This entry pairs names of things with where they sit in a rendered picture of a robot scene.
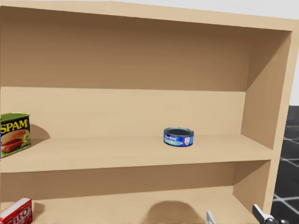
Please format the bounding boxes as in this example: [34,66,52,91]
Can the blue flat can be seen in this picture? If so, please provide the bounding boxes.
[163,127,195,147]

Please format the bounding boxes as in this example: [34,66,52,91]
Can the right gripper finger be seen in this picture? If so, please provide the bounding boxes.
[205,210,215,224]
[252,203,289,224]

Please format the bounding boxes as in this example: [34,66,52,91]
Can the pale wooden shelf unit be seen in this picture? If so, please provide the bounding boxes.
[0,0,294,224]

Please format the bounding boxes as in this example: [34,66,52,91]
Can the red and white carton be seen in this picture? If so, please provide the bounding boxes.
[0,197,33,224]

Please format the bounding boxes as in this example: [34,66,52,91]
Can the green and blue rectangular can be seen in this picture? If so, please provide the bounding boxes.
[0,112,31,159]

